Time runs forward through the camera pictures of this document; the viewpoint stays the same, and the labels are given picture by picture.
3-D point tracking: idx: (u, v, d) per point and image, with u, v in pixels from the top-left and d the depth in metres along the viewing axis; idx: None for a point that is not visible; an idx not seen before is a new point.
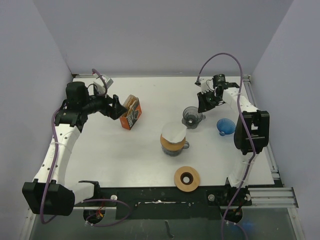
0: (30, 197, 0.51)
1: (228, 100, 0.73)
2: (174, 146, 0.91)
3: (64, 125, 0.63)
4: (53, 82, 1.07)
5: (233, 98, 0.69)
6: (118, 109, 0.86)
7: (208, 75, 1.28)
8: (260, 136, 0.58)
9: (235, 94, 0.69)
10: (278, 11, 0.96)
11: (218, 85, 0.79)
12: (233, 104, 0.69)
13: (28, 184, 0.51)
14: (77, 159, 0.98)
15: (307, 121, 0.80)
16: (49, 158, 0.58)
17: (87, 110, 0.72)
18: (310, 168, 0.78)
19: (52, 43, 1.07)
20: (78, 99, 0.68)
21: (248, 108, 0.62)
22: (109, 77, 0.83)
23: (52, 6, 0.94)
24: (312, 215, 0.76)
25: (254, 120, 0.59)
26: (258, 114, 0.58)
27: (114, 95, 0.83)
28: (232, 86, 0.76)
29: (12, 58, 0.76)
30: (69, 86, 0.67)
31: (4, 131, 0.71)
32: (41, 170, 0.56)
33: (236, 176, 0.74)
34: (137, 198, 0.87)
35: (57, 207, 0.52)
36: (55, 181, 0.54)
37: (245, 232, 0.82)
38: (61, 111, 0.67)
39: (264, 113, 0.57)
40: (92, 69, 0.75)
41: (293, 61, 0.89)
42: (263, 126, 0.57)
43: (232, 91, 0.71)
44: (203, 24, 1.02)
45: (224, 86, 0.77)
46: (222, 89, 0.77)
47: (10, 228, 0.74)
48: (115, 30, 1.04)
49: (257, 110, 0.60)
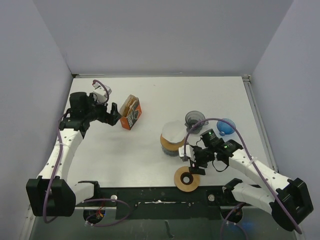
0: (34, 193, 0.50)
1: (242, 170, 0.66)
2: (174, 146, 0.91)
3: (69, 130, 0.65)
4: (52, 81, 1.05)
5: (248, 168, 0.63)
6: (116, 116, 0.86)
7: (224, 74, 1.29)
8: (303, 208, 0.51)
9: (248, 163, 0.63)
10: (279, 11, 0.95)
11: (220, 152, 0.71)
12: (250, 173, 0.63)
13: (32, 180, 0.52)
14: (77, 160, 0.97)
15: (308, 122, 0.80)
16: (53, 157, 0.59)
17: (89, 118, 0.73)
18: (309, 169, 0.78)
19: (52, 42, 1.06)
20: (81, 107, 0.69)
21: (278, 182, 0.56)
22: (109, 87, 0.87)
23: (52, 6, 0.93)
24: (314, 216, 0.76)
25: (291, 193, 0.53)
26: (293, 186, 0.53)
27: (112, 103, 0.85)
28: (233, 148, 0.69)
29: (11, 59, 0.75)
30: (72, 96, 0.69)
31: (5, 131, 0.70)
32: (45, 168, 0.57)
33: (244, 198, 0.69)
34: (137, 198, 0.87)
35: (60, 206, 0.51)
36: (59, 177, 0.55)
37: (246, 232, 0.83)
38: (65, 118, 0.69)
39: (299, 183, 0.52)
40: (94, 80, 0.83)
41: (294, 61, 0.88)
42: (305, 198, 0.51)
43: (241, 158, 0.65)
44: (203, 23, 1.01)
45: (225, 150, 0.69)
46: (223, 154, 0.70)
47: (11, 229, 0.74)
48: (114, 30, 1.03)
49: (289, 181, 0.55)
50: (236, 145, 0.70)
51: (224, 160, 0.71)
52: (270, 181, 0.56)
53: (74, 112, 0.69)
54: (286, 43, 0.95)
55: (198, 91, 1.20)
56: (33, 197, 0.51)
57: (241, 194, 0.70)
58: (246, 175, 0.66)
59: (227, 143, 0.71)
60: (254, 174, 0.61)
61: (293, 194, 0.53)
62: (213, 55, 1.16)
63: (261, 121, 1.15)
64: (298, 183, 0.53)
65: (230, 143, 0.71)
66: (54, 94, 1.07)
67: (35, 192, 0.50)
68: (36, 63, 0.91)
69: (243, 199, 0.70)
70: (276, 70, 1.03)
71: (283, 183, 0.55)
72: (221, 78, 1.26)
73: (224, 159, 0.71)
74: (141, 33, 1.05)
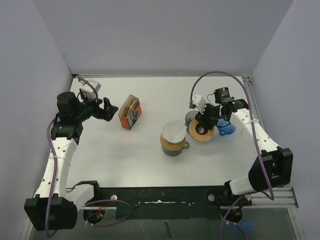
0: (34, 213, 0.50)
1: (240, 128, 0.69)
2: (174, 146, 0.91)
3: (61, 139, 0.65)
4: (52, 81, 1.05)
5: (245, 126, 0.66)
6: (110, 110, 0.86)
7: (224, 74, 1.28)
8: (281, 176, 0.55)
9: (247, 122, 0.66)
10: (279, 12, 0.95)
11: (225, 105, 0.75)
12: (245, 133, 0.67)
13: (30, 200, 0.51)
14: (76, 160, 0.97)
15: (307, 121, 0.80)
16: (49, 172, 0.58)
17: (80, 119, 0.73)
18: (309, 168, 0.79)
19: (51, 42, 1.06)
20: (71, 111, 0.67)
21: (267, 145, 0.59)
22: (96, 82, 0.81)
23: (52, 7, 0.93)
24: (313, 217, 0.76)
25: (275, 159, 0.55)
26: (279, 153, 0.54)
27: (104, 98, 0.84)
28: (240, 106, 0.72)
29: (11, 59, 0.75)
30: (59, 100, 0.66)
31: (5, 132, 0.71)
32: (42, 184, 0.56)
33: (239, 189, 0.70)
34: (137, 198, 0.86)
35: (61, 220, 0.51)
36: (57, 194, 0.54)
37: (246, 232, 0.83)
38: (56, 124, 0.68)
39: (286, 151, 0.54)
40: (78, 76, 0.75)
41: (294, 61, 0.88)
42: (285, 166, 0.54)
43: (243, 117, 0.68)
44: (203, 23, 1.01)
45: (232, 105, 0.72)
46: (229, 108, 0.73)
47: (11, 229, 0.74)
48: (114, 30, 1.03)
49: (278, 147, 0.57)
50: (245, 104, 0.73)
51: (225, 115, 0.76)
52: (261, 142, 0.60)
53: (64, 117, 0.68)
54: (287, 44, 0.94)
55: (199, 91, 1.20)
56: (33, 216, 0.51)
57: (236, 183, 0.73)
58: (242, 133, 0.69)
59: (236, 101, 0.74)
60: (249, 133, 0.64)
61: (276, 161, 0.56)
62: (213, 55, 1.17)
63: (261, 121, 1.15)
64: (285, 151, 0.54)
65: (239, 102, 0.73)
66: (54, 94, 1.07)
67: (34, 210, 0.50)
68: (36, 63, 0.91)
69: (239, 191, 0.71)
70: (275, 70, 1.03)
71: (271, 146, 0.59)
72: (221, 78, 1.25)
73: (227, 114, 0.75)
74: (141, 33, 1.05)
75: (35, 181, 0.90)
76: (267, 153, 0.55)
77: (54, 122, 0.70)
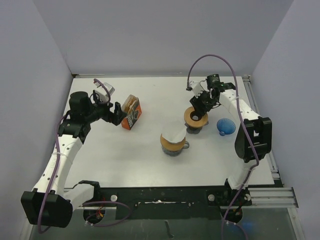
0: (29, 206, 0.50)
1: (227, 105, 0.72)
2: (174, 146, 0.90)
3: (68, 136, 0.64)
4: (52, 81, 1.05)
5: (231, 102, 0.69)
6: (119, 115, 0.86)
7: (224, 74, 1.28)
8: (267, 145, 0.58)
9: (232, 98, 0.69)
10: (278, 12, 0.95)
11: (214, 87, 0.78)
12: (231, 109, 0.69)
13: (28, 193, 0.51)
14: (77, 160, 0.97)
15: (307, 121, 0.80)
16: (49, 168, 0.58)
17: (90, 119, 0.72)
18: (309, 168, 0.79)
19: (52, 42, 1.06)
20: (82, 110, 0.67)
21: (250, 116, 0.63)
22: (110, 86, 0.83)
23: (52, 7, 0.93)
24: (312, 216, 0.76)
25: (257, 127, 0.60)
26: (259, 121, 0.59)
27: (116, 102, 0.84)
28: (228, 88, 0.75)
29: (11, 59, 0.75)
30: (72, 97, 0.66)
31: (5, 132, 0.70)
32: (41, 179, 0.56)
33: (236, 179, 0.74)
34: (137, 198, 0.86)
35: (55, 217, 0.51)
36: (54, 191, 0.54)
37: (245, 232, 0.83)
38: (65, 122, 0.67)
39: (266, 120, 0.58)
40: (94, 78, 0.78)
41: (293, 62, 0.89)
42: (266, 133, 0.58)
43: (229, 95, 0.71)
44: (203, 23, 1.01)
45: (220, 87, 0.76)
46: (218, 90, 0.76)
47: (11, 229, 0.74)
48: (114, 30, 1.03)
49: (259, 117, 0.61)
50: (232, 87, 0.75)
51: (215, 97, 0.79)
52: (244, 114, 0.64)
53: (74, 115, 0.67)
54: (286, 44, 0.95)
55: None
56: (28, 209, 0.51)
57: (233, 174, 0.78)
58: (228, 110, 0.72)
59: (225, 84, 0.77)
60: (234, 108, 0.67)
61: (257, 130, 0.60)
62: (213, 55, 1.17)
63: None
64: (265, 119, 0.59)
65: (228, 84, 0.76)
66: (54, 94, 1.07)
67: (30, 204, 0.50)
68: (36, 63, 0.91)
69: (237, 182, 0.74)
70: (275, 70, 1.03)
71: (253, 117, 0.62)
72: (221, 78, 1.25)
73: (217, 96, 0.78)
74: (142, 33, 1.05)
75: (35, 181, 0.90)
76: (248, 121, 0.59)
77: (63, 119, 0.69)
